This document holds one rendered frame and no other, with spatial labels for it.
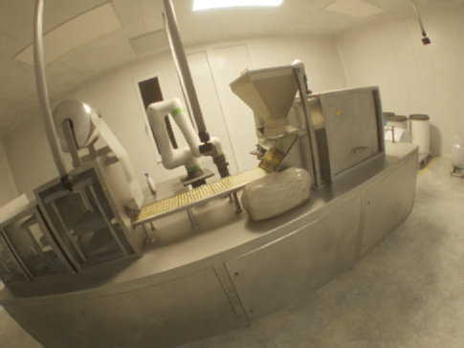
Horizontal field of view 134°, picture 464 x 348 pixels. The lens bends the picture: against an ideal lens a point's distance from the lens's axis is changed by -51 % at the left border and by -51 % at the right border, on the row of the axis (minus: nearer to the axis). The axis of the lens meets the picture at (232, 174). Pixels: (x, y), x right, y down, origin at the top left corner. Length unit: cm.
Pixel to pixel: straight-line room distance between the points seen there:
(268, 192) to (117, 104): 307
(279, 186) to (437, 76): 378
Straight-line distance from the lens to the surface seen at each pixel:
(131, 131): 348
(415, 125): 378
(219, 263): 93
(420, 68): 434
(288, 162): 115
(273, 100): 109
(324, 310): 154
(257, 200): 94
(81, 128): 110
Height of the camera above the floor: 135
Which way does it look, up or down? 18 degrees down
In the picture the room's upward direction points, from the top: 16 degrees counter-clockwise
